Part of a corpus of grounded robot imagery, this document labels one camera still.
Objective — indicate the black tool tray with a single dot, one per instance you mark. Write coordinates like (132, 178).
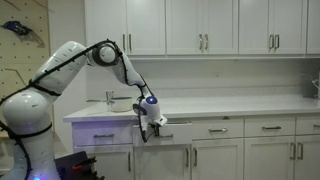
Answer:
(77, 166)

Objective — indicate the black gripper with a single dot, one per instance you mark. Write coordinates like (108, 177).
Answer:
(155, 128)

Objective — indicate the white drawer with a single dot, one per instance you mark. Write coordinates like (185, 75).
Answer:
(217, 129)
(275, 126)
(101, 133)
(170, 134)

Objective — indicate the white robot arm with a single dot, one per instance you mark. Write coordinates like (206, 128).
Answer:
(25, 112)

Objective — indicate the blue tool on pegboard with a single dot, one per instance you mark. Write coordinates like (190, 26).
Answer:
(16, 27)

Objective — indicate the white upper wall cabinets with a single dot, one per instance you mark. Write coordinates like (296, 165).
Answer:
(206, 27)

